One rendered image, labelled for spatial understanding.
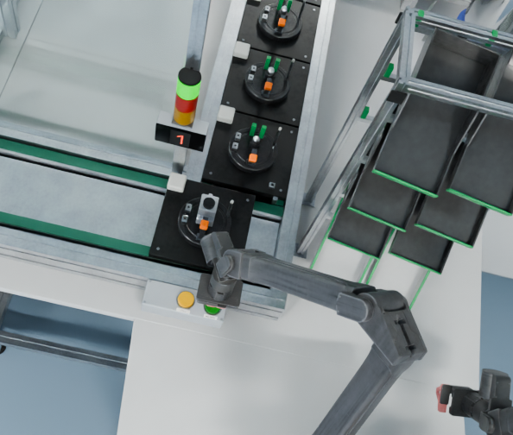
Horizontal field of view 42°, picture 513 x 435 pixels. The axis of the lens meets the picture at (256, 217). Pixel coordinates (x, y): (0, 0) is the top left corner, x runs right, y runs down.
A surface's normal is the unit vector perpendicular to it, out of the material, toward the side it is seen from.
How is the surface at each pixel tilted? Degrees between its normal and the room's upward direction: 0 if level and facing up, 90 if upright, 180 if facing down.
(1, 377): 0
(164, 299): 0
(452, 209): 25
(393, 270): 45
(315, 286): 63
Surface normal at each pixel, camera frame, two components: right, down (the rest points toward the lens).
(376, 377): -0.77, 0.07
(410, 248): 0.01, -0.04
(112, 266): 0.18, -0.43
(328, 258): -0.11, 0.28
